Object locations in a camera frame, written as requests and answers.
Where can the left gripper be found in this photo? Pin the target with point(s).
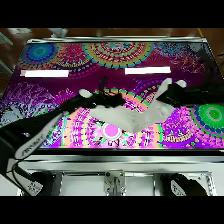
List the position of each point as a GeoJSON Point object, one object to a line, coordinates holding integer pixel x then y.
{"type": "Point", "coordinates": [109, 100]}

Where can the white T-shirt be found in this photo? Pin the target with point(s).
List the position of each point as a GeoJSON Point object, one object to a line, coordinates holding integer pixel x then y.
{"type": "Point", "coordinates": [133, 116]}

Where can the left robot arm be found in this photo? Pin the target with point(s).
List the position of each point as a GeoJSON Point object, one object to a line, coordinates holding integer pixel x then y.
{"type": "Point", "coordinates": [30, 131]}

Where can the silver frame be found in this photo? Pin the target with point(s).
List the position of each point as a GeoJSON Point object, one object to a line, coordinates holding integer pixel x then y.
{"type": "Point", "coordinates": [83, 164]}

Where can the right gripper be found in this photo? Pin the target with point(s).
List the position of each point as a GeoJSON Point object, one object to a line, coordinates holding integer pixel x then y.
{"type": "Point", "coordinates": [173, 95]}

